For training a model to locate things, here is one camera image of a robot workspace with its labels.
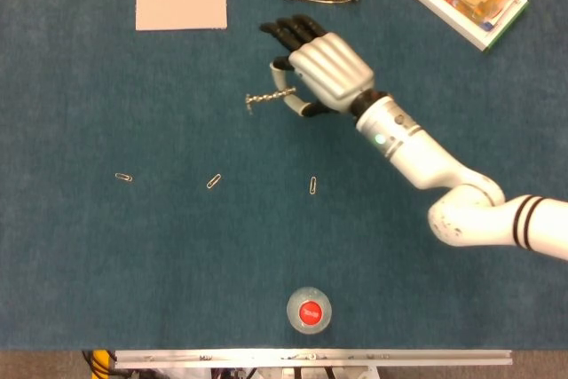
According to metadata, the aluminium rail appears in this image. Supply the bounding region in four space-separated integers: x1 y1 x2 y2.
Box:
114 349 514 370

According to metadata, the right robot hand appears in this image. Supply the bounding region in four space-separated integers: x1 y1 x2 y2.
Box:
258 13 376 119

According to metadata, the blue felt table mat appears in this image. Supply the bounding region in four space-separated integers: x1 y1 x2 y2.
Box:
0 0 568 351

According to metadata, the yellow black cable bundle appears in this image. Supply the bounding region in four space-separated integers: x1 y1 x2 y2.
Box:
82 349 116 379

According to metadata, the red capped water bottle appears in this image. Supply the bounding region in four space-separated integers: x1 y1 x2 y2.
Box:
286 286 333 336

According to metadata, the white and green book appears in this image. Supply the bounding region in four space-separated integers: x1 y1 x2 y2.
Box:
395 0 531 53

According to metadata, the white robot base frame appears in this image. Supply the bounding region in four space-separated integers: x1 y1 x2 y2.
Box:
153 367 379 379

